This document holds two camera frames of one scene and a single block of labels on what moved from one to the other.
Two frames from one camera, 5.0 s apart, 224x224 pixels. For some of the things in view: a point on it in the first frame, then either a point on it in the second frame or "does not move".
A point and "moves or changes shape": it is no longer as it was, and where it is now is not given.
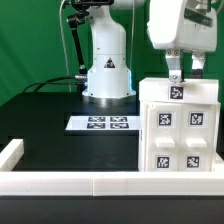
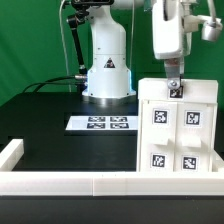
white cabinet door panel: (162, 137) moves or changes shape
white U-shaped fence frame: (100, 183) does not move
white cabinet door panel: (197, 137) moves or changes shape
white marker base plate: (104, 123) does not move
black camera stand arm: (74, 21) does not move
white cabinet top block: (161, 90) does not move
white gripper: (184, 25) to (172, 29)
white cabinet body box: (179, 136) does not move
